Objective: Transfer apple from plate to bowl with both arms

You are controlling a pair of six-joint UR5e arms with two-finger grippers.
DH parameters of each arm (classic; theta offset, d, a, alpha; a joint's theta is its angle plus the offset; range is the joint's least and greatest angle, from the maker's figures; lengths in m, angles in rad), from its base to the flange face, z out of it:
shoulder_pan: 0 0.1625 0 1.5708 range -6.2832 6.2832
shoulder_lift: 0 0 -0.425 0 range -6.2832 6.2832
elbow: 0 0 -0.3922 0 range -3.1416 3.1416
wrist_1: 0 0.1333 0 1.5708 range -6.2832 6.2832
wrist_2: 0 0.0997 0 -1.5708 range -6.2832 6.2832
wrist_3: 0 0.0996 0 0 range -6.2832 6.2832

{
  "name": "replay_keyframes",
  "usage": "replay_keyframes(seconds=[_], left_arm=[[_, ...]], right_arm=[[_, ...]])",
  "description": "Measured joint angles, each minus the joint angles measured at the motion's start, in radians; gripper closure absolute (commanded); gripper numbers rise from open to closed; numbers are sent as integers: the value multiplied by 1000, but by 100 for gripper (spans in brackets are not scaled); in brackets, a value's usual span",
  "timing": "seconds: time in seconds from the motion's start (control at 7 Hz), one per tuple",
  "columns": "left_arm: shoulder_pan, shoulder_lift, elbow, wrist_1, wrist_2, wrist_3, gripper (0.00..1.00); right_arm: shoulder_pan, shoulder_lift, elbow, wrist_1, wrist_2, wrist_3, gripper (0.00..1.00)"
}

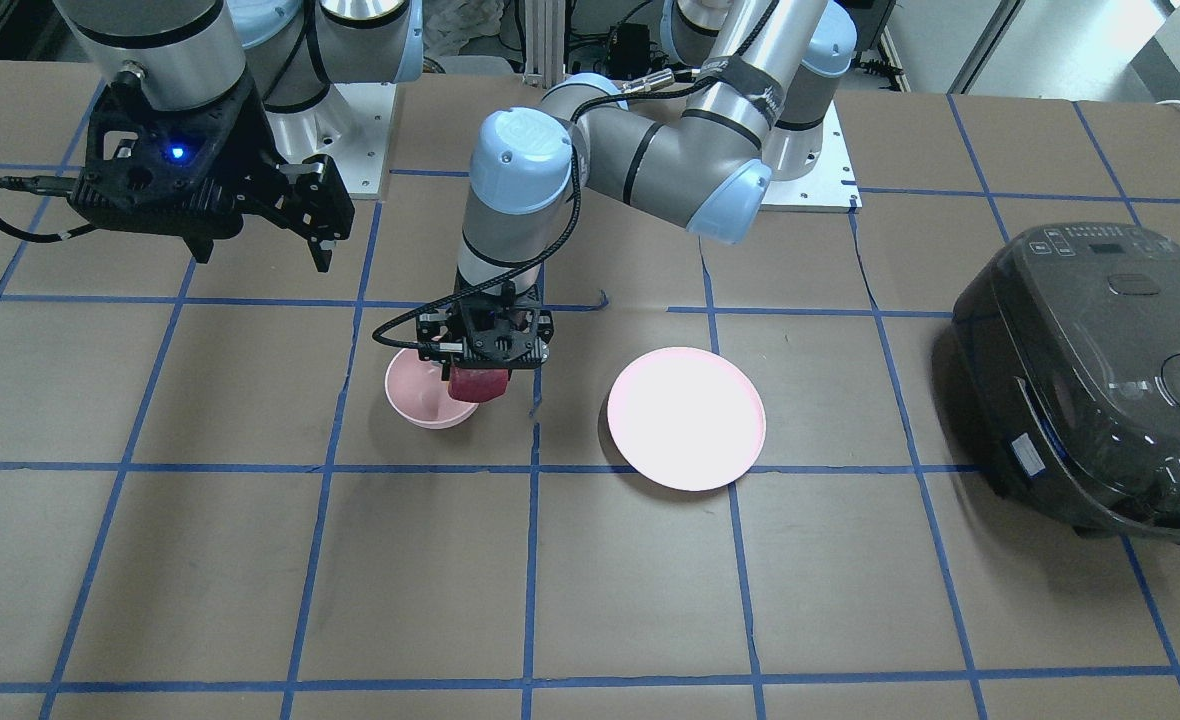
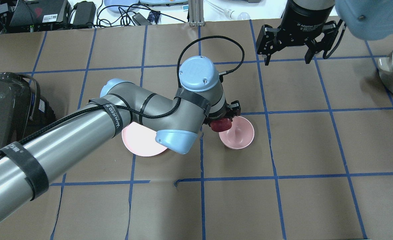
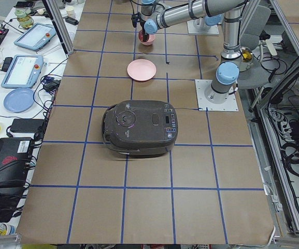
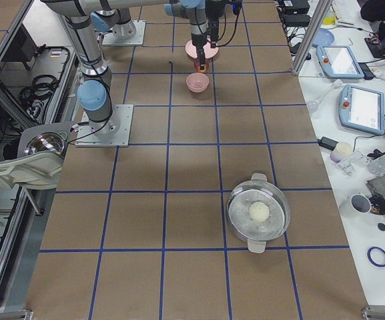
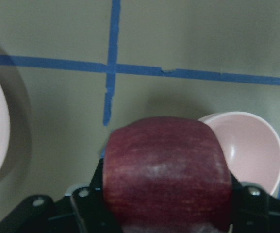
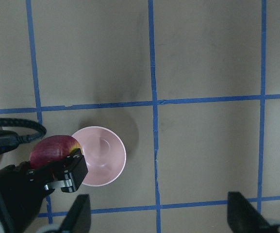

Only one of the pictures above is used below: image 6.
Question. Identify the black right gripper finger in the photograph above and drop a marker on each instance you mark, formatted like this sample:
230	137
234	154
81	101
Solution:
242	217

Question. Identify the red apple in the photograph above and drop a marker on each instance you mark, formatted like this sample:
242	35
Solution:
52	149

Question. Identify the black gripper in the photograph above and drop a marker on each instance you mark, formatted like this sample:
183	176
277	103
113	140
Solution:
23	189

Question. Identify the pink bowl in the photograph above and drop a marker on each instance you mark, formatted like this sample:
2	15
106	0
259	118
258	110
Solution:
104	153

